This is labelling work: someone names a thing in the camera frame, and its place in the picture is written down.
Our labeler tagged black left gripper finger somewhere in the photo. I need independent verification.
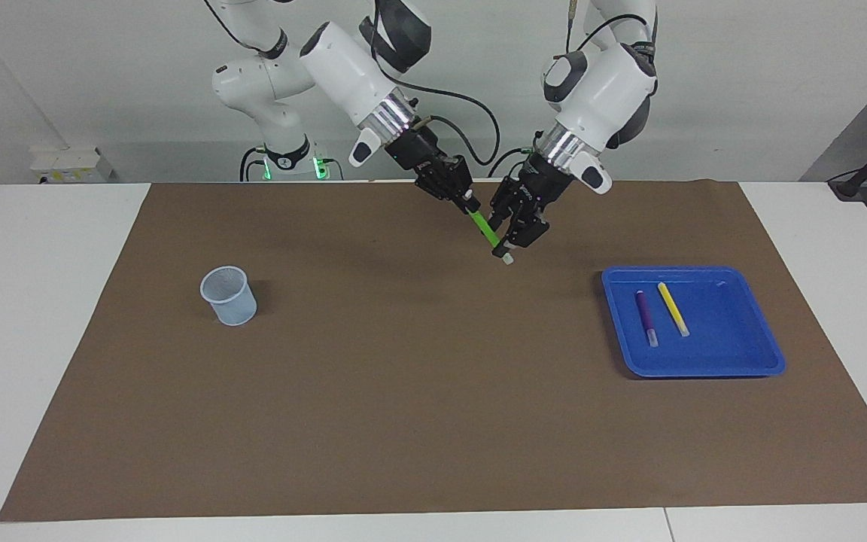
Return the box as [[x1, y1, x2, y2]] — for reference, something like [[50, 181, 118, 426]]
[[487, 178, 522, 231], [499, 199, 552, 254]]

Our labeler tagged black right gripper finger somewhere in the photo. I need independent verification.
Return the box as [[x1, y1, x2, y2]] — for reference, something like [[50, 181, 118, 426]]
[[448, 156, 479, 214], [416, 178, 469, 216]]

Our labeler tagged green marker pen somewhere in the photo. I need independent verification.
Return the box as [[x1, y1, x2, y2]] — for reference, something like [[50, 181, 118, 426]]
[[466, 207, 516, 266]]

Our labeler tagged purple marker pen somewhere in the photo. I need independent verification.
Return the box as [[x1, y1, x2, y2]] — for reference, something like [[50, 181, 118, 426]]
[[634, 291, 660, 348]]

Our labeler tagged yellow marker pen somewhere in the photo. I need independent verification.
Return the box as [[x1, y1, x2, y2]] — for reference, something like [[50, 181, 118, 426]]
[[657, 282, 691, 337]]

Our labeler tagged blue plastic tray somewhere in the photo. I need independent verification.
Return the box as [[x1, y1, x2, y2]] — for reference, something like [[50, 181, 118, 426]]
[[601, 266, 786, 379]]

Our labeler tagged brown table mat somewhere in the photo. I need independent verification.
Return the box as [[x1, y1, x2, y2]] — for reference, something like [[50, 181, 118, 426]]
[[0, 179, 867, 522]]

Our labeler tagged translucent plastic pen cup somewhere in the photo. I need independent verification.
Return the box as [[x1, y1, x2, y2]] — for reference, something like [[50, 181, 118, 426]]
[[200, 266, 258, 327]]

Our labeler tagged black left base cable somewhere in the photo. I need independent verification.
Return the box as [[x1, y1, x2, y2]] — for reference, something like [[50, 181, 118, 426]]
[[489, 145, 538, 179]]

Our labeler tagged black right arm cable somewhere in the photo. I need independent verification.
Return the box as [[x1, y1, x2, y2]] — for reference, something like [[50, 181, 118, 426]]
[[204, 0, 501, 168]]

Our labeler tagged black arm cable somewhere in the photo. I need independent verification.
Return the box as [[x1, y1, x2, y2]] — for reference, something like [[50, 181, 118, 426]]
[[204, 0, 501, 168], [565, 0, 660, 46]]

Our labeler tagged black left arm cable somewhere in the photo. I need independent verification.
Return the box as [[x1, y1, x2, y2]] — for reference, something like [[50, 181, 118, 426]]
[[565, 0, 660, 46]]

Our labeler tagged white wall power strip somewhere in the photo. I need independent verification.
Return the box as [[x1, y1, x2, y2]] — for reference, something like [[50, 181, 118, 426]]
[[31, 147, 114, 184]]

